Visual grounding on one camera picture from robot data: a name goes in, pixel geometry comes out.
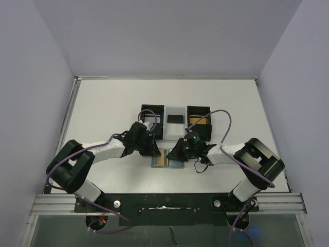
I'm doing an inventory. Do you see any gold credit card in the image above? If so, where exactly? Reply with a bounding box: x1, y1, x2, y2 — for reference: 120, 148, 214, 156
190, 116, 209, 125
156, 149, 168, 167

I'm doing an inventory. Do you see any green card holder wallet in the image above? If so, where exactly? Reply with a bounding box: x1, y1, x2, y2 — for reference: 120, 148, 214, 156
151, 149, 185, 169

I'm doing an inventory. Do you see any silver credit card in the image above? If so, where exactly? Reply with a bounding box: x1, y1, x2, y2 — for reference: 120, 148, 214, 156
142, 116, 161, 124

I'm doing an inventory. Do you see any black white sorting tray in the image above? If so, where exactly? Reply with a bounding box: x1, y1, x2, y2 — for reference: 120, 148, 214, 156
139, 104, 212, 142

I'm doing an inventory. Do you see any black credit card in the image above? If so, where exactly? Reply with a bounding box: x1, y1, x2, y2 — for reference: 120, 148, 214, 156
167, 114, 184, 124

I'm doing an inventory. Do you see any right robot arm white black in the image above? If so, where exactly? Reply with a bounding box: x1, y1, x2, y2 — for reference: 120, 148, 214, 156
167, 131, 285, 202

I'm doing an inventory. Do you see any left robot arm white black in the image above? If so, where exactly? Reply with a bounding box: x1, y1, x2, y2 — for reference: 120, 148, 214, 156
46, 121, 161, 203

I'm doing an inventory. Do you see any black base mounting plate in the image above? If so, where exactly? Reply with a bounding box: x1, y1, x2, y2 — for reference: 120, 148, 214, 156
74, 193, 259, 230

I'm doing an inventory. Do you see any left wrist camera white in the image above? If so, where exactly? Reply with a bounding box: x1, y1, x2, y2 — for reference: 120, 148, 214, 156
142, 121, 154, 130

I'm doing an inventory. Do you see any aluminium left rail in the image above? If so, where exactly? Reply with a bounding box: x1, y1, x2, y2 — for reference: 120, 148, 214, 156
54, 76, 82, 157

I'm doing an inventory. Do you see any aluminium rail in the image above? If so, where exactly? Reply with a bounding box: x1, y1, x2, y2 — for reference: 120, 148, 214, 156
54, 76, 82, 157
257, 192, 307, 214

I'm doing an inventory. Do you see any aluminium front rail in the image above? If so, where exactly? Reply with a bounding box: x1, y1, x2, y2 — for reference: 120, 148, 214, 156
257, 192, 307, 214

